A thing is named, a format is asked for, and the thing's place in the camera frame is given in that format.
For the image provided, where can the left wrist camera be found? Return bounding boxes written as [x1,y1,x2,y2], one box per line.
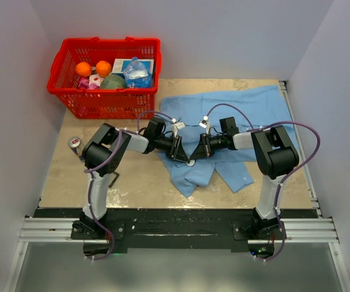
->
[171,119,185,137]

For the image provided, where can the energy drink can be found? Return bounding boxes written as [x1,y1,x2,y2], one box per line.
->
[68,136,84,161]

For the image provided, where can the blue plastic bag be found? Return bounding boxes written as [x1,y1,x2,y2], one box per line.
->
[122,57,153,88]

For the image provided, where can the white blue box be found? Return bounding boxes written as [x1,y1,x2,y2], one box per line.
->
[111,58,154,75]

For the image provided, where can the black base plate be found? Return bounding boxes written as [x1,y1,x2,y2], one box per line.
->
[33,208,319,255]

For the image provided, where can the black picture frame stand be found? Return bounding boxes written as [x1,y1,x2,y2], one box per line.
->
[108,172,120,189]

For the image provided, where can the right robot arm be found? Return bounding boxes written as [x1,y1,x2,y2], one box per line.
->
[191,117,299,239]

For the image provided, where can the orange fruit left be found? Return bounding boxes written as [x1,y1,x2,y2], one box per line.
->
[75,62,92,78]

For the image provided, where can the light blue shirt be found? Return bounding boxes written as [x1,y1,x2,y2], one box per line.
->
[157,85,291,197]

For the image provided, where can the pink snack packet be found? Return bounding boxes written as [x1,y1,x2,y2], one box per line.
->
[77,74,104,90]

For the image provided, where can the purple cable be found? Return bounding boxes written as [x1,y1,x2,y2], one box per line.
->
[83,111,179,261]
[204,103,321,262]

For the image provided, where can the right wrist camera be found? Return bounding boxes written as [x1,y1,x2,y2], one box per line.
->
[199,116,210,134]

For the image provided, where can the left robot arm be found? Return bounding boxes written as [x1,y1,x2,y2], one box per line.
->
[75,117,190,239]

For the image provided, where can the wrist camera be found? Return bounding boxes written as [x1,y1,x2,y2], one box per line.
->
[171,119,185,137]
[199,116,210,134]

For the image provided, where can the orange fruit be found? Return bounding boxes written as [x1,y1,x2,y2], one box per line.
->
[75,62,92,78]
[95,61,112,78]

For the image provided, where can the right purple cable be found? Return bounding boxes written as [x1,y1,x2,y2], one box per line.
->
[204,103,321,262]

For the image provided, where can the green melon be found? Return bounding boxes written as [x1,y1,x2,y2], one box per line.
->
[100,74,127,90]

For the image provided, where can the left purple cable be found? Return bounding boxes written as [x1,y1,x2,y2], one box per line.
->
[83,111,179,261]

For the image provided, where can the red plastic basket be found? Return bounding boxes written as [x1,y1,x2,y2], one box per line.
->
[47,36,162,119]

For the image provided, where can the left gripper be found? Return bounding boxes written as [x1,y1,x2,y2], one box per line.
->
[154,134,190,162]

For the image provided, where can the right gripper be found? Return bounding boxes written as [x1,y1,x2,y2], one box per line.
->
[190,133,227,160]

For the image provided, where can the orange fruit right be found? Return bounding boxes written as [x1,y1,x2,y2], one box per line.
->
[95,61,112,78]

